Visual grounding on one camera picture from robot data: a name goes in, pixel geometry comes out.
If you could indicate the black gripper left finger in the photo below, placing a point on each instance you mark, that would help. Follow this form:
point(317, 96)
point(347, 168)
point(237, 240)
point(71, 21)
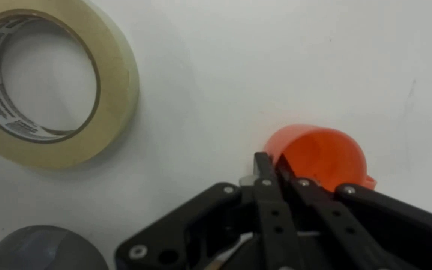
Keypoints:
point(270, 210)

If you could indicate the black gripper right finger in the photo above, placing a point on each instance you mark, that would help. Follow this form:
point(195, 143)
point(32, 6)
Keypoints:
point(366, 225)

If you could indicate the orange plastic cup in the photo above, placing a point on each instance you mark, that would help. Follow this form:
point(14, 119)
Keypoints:
point(321, 155)

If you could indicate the beige masking tape roll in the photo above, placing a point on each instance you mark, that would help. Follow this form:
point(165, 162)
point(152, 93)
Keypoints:
point(120, 90)

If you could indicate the grey duct tape roll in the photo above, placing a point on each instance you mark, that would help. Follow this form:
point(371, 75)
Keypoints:
point(36, 249)

